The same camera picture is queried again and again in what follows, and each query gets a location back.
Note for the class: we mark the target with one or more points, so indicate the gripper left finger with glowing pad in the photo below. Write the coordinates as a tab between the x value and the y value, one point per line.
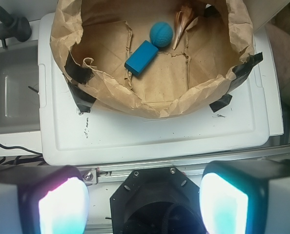
42	200

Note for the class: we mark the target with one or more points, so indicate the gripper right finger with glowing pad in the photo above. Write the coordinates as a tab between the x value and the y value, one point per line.
246	197

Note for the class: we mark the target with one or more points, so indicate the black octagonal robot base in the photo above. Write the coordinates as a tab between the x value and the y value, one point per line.
156	201

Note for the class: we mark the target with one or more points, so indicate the blue rectangular block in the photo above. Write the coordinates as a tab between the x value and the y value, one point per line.
141	58

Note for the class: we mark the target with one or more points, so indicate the white plastic bin lid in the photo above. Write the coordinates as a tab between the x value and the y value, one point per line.
105	136

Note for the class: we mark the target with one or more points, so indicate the black tape strip right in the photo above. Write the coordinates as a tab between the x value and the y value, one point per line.
242	72

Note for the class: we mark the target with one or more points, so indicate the black tape strip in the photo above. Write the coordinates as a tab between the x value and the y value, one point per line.
242	72
80	95

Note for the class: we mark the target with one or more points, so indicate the black tape strip left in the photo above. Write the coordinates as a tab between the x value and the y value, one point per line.
80	95

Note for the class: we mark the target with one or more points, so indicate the blue dimpled ball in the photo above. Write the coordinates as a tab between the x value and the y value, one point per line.
161	34

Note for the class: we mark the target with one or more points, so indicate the brown paper bag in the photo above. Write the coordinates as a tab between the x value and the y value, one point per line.
91	40

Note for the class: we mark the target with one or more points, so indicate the aluminium frame rail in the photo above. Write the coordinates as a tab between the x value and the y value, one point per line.
189	165

